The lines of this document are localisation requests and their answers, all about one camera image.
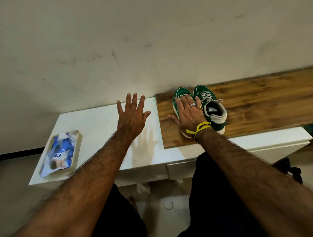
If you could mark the person's left hand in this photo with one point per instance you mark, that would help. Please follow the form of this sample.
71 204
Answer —
132 122

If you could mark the beige plastic tray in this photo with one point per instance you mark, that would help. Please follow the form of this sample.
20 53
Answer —
78 153

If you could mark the black skirting strip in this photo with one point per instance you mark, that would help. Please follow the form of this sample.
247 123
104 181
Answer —
22 153

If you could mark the brown wooden board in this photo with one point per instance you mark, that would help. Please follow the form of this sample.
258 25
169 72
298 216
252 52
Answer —
256 102

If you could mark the person's left forearm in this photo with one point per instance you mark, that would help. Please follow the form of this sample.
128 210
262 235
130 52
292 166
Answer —
80 193

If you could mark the black loop band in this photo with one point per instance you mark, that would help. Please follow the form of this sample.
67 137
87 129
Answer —
166 207

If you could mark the white table drawer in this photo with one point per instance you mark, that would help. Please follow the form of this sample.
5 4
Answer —
181 169
144 174

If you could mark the white shoelace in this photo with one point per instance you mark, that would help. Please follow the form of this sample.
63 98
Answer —
207 96

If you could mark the green sneaker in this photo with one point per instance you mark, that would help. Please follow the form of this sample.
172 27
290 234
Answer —
182 91
201 89

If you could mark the person's right forearm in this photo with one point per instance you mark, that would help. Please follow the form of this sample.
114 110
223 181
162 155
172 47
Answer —
256 185

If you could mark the white crumpled paper scrap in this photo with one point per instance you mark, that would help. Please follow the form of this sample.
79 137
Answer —
143 188

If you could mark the yellow thread wristband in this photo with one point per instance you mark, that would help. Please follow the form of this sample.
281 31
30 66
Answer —
203 127

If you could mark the person's right hand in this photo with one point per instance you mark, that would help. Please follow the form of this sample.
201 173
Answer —
190 117

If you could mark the white wet wipe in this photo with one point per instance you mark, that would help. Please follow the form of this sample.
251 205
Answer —
62 136

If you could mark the black fabric object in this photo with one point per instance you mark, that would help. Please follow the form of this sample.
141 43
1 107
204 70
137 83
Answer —
288 168

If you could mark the black shorts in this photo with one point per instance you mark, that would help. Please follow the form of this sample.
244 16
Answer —
212 195

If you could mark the blue wet wipe packet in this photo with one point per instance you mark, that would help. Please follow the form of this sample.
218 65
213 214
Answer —
61 153

